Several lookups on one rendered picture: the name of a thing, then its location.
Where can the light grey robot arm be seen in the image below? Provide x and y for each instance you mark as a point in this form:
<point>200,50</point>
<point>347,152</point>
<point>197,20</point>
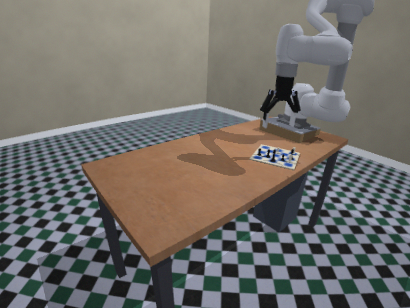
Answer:
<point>326,48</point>

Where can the blue and white chessboard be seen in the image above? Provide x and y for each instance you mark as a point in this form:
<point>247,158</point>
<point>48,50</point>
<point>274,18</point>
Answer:
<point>278,157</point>

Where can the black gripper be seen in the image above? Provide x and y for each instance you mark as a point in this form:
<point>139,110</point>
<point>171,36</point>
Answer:
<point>282,83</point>

